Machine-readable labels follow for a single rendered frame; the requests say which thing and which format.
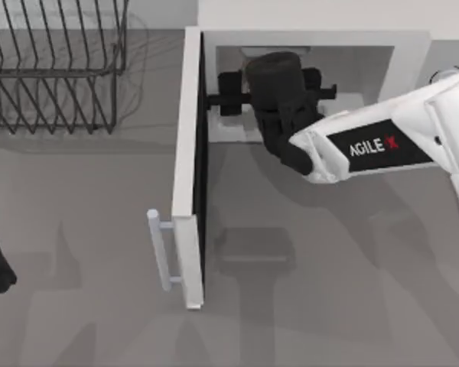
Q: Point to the white cabinet door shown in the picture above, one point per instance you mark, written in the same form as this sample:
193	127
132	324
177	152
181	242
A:
185	153

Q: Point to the white cabinet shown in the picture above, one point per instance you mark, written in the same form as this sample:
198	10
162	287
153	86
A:
409	65

